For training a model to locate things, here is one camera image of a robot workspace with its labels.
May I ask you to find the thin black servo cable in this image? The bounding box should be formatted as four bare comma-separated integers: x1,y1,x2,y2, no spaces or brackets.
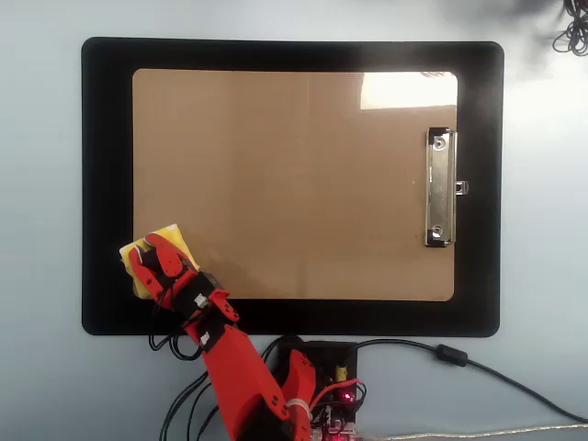
158,370,222,441
148,310,204,362

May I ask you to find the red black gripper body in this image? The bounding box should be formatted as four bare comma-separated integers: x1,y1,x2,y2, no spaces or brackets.
158,270,218,319

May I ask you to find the brown clipboard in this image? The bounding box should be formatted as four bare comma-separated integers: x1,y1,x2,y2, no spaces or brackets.
131,68,459,303

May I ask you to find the pink red wire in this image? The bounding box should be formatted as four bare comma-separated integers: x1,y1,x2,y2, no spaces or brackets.
307,378,368,411

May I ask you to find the silver USB cable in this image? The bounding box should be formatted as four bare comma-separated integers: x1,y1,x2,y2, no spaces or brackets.
357,424,588,441

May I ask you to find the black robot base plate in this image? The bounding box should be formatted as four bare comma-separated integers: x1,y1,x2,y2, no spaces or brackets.
275,339,359,424

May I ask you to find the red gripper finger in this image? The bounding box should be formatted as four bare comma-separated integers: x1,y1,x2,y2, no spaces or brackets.
127,244,165,300
145,233,190,280

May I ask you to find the yellow white sponge with knob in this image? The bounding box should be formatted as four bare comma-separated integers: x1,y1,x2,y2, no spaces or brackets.
119,223,202,300

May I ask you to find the black rubber mat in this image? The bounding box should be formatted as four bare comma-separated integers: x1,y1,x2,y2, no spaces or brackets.
81,37,505,338

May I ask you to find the metal clipboard clip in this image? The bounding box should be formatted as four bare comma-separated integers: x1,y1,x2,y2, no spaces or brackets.
423,127,469,249

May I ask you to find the black cable bundle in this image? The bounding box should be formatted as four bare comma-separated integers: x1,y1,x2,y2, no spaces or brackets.
552,0,588,57

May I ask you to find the black power cable with ferrite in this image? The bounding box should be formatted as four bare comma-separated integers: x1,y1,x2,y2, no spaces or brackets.
353,338,588,424

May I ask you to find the robot controller board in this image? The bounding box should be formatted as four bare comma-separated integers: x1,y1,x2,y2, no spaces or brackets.
311,385,365,441

